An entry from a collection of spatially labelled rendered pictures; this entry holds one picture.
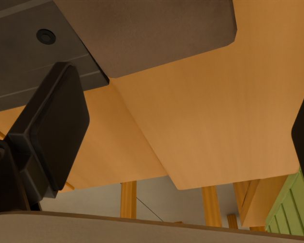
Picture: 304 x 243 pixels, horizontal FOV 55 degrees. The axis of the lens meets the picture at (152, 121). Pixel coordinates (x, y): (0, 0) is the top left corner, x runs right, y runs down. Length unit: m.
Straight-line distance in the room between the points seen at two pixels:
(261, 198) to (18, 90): 0.62
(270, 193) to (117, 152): 0.47
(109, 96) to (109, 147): 0.08
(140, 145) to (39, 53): 0.16
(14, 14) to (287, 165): 0.28
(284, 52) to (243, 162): 0.15
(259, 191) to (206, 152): 0.43
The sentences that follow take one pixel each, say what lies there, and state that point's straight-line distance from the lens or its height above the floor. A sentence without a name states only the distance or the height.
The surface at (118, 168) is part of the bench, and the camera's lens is 0.36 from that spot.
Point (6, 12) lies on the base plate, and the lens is 0.18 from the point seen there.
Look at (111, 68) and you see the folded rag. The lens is 0.15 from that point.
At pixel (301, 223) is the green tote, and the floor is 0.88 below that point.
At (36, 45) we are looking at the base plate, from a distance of 0.19.
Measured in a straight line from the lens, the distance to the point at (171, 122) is 0.24.
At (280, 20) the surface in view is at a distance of 0.19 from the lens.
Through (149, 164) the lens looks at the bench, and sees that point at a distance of 0.35.
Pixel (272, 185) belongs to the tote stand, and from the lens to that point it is 0.69.
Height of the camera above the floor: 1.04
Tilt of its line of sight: 36 degrees down
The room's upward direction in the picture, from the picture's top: 179 degrees clockwise
